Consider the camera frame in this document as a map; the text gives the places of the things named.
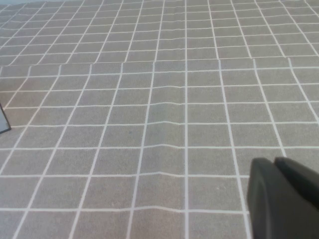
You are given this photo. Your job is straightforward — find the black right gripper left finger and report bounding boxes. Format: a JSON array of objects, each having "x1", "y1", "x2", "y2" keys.
[{"x1": 246, "y1": 157, "x2": 319, "y2": 239}]

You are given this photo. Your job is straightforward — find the grey white-grid tablecloth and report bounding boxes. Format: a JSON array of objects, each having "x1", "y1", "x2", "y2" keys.
[{"x1": 0, "y1": 0, "x2": 319, "y2": 239}]

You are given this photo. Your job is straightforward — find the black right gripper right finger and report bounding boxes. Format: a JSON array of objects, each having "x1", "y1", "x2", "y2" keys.
[{"x1": 273, "y1": 156, "x2": 319, "y2": 219}]

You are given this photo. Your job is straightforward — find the black box with blue print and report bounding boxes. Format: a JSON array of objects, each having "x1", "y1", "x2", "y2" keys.
[{"x1": 0, "y1": 101, "x2": 12, "y2": 135}]

